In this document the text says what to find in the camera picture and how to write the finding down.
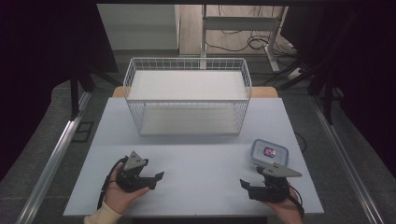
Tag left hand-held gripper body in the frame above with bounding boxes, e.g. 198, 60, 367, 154
115, 150, 149, 192

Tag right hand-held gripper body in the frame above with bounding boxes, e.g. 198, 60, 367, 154
255, 162, 304, 203

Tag person's right hand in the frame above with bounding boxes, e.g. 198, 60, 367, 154
262, 189, 304, 224

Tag person's left hand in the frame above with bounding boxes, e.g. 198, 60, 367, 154
103, 162, 150, 216

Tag clear container with blue lid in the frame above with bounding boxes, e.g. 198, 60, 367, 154
250, 138, 290, 171

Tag wooden table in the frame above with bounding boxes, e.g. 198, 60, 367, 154
111, 86, 279, 99

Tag black tripod stand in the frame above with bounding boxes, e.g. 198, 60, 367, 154
262, 57, 345, 126
68, 63, 123, 121

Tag white power strip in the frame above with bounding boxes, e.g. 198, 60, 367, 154
287, 66, 303, 80

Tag white cabinet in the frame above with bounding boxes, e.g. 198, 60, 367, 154
96, 3, 180, 51

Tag black curtain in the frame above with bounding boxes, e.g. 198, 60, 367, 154
0, 0, 120, 181
279, 6, 396, 171

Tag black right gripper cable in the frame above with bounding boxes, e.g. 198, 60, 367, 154
287, 182, 305, 218

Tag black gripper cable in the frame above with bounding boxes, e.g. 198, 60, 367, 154
287, 182, 305, 218
96, 156, 129, 210

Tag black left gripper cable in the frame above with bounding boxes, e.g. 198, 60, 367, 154
96, 156, 129, 210

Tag black floor bracket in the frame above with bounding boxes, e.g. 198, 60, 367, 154
71, 120, 95, 144

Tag metal floor rail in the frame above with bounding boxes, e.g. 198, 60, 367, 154
309, 94, 386, 224
14, 91, 92, 224

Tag white wire basket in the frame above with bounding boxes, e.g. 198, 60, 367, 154
122, 57, 253, 137

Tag black floor cables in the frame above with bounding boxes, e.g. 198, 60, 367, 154
205, 5, 298, 58

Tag white metal desk frame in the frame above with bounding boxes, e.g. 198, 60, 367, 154
200, 4, 290, 73

